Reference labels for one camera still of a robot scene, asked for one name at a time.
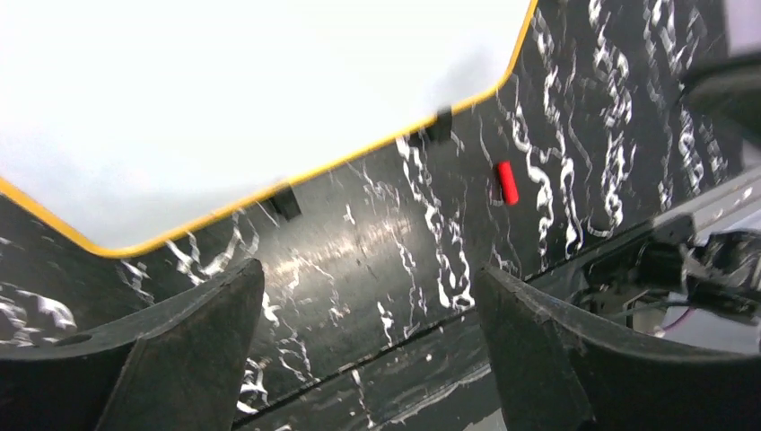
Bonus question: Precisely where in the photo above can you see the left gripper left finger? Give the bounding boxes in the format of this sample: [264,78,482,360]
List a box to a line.
[1,259,265,430]

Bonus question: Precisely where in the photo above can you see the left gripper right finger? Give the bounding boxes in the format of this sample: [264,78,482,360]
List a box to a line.
[474,267,760,430]

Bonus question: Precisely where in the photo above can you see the red marker cap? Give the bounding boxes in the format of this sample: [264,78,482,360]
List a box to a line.
[496,161,520,206]

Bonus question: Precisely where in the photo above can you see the yellow framed whiteboard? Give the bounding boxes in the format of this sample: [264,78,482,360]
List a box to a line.
[1,1,537,259]

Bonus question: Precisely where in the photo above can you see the aluminium table frame rail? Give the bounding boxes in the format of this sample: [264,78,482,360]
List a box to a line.
[522,166,761,334]

